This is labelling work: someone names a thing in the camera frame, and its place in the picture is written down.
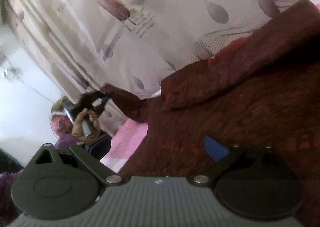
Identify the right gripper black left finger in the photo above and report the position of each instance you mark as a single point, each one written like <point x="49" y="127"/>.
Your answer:
<point x="61" y="183"/>

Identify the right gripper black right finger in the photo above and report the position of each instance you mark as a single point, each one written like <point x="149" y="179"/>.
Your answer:
<point x="255" y="184"/>

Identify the dark red fuzzy garment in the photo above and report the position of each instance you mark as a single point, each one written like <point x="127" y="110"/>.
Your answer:
<point x="262" y="90"/>

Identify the person's left hand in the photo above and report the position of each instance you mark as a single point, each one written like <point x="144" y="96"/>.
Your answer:
<point x="78" y="129"/>

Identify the person's head with headset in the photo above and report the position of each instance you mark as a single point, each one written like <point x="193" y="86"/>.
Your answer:
<point x="59" y="120"/>

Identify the pink checkered bed cover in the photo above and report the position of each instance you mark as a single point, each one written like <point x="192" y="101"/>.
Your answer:
<point x="124" y="144"/>

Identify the beige leaf print curtain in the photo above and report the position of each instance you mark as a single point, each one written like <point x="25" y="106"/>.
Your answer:
<point x="132" y="44"/>

